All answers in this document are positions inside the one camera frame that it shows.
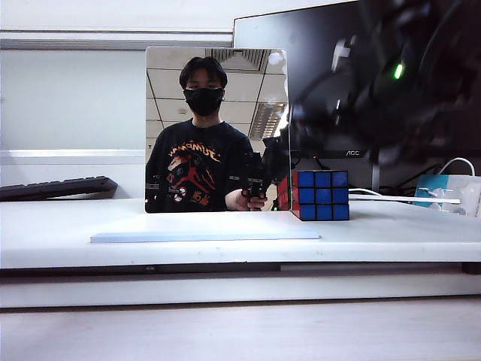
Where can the light blue flat base board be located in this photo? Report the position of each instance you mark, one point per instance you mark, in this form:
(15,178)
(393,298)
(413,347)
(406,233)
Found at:
(203,227)

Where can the long white flat strip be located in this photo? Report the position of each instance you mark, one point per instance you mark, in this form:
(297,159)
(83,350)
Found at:
(413,199)

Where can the grey aluminium partition rail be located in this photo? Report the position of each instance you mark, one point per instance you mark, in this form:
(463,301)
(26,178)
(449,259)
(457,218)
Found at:
(112,40)

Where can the Rubik's cube with blue face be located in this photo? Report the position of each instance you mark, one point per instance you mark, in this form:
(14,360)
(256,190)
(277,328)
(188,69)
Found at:
(323,195)

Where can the silver monitor stand post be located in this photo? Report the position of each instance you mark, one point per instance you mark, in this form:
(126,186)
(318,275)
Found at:
(376,176)

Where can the white partition rail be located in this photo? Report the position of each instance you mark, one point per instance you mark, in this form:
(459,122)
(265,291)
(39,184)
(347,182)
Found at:
(75,157)

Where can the black computer keyboard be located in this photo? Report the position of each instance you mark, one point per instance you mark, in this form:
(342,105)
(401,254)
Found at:
(56,188)

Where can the black gripper green light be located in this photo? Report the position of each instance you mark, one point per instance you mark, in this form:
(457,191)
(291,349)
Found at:
(406,86)

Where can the translucent white plastic box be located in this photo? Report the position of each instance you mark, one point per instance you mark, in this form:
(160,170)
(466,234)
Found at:
(464,195)

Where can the teal cardboard box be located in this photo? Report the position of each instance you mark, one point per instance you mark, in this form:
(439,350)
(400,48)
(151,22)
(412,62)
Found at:
(426,188)

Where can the square frameless mirror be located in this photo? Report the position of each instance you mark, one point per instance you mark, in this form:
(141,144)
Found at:
(169,94)

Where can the black AOC computer monitor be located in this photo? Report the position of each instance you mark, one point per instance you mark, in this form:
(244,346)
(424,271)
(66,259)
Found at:
(285,56)

